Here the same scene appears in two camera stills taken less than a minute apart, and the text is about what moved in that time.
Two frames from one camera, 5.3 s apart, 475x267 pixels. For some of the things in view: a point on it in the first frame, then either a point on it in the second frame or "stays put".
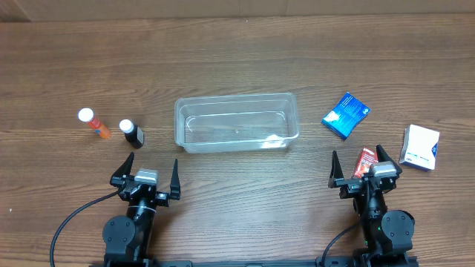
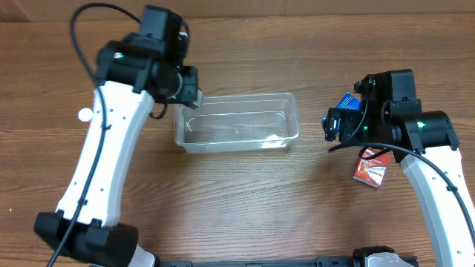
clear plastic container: (236, 123) stays put
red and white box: (367, 158) stays put
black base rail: (343, 262) stays put
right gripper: (366, 184) -> (335, 124)
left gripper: (142, 190) -> (189, 86)
